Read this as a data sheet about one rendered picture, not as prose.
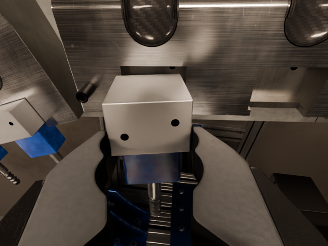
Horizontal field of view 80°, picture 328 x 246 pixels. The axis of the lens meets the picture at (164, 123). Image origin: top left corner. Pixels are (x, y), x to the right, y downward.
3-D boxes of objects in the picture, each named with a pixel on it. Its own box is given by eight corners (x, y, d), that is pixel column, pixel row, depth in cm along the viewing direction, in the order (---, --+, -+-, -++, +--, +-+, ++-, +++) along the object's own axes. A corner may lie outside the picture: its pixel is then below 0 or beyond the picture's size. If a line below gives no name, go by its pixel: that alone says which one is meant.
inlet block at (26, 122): (92, 157, 32) (78, 186, 28) (66, 163, 33) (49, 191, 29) (38, 87, 25) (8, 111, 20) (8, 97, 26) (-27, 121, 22)
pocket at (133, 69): (183, 94, 21) (184, 114, 18) (134, 94, 21) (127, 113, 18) (185, 51, 18) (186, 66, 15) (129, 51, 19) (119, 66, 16)
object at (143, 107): (177, 190, 22) (185, 239, 17) (132, 193, 22) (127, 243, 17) (179, 72, 15) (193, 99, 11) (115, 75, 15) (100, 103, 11)
